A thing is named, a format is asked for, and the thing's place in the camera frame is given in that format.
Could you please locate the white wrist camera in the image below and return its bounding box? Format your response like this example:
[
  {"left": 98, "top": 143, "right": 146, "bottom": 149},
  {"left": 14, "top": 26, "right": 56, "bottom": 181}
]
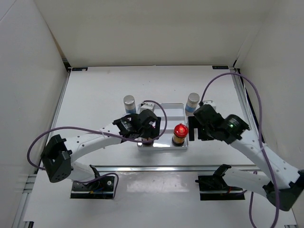
[
  {"left": 203, "top": 100, "right": 216, "bottom": 110},
  {"left": 138, "top": 102, "right": 155, "bottom": 114}
]

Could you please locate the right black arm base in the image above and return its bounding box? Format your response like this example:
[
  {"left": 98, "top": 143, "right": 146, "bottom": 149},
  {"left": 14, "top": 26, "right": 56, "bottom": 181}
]
[{"left": 195, "top": 164, "right": 246, "bottom": 201}]

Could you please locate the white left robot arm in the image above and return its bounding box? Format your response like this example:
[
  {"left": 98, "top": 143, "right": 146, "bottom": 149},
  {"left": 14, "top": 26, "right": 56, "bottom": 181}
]
[{"left": 41, "top": 110, "right": 161, "bottom": 190}]

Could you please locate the purple cable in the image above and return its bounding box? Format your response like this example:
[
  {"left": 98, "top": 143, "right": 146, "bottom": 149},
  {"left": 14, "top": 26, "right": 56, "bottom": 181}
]
[
  {"left": 200, "top": 72, "right": 281, "bottom": 228},
  {"left": 27, "top": 99, "right": 168, "bottom": 171}
]

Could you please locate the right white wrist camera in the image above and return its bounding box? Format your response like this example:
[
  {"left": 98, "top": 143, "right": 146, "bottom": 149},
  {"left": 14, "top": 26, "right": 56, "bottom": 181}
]
[{"left": 203, "top": 100, "right": 216, "bottom": 110}]

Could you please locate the white divided tray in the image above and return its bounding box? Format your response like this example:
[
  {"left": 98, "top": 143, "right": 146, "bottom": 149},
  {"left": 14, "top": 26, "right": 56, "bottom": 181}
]
[{"left": 137, "top": 103, "right": 188, "bottom": 153}]

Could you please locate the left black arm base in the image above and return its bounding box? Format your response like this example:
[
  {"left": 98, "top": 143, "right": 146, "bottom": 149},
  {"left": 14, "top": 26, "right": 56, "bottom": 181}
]
[{"left": 70, "top": 165, "right": 119, "bottom": 200}]

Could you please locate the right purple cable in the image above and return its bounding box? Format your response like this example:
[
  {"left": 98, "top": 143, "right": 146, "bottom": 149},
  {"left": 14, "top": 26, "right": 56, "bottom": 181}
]
[{"left": 200, "top": 72, "right": 281, "bottom": 228}]

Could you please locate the red lid amber bottle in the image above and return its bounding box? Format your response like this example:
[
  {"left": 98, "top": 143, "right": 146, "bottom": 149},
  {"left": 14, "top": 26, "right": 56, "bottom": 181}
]
[{"left": 172, "top": 123, "right": 189, "bottom": 146}]

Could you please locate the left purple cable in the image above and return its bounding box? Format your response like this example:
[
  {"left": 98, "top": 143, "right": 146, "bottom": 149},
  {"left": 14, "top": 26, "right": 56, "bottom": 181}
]
[{"left": 27, "top": 99, "right": 168, "bottom": 171}]

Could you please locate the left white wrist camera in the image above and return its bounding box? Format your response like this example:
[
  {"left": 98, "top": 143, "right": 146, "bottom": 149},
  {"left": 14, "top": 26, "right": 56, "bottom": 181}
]
[{"left": 138, "top": 102, "right": 155, "bottom": 114}]

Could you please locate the blue label spice jar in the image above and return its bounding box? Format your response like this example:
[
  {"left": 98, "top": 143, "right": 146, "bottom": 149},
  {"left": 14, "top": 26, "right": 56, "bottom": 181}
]
[
  {"left": 123, "top": 95, "right": 136, "bottom": 114},
  {"left": 185, "top": 93, "right": 200, "bottom": 116}
]

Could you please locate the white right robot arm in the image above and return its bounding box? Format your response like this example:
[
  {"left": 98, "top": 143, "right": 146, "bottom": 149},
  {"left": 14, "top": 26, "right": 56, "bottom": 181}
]
[{"left": 188, "top": 104, "right": 304, "bottom": 211}]

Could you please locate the red lid dark bottle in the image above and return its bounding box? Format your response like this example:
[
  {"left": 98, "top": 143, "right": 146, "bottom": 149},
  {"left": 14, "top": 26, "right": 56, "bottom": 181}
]
[{"left": 141, "top": 138, "right": 154, "bottom": 146}]

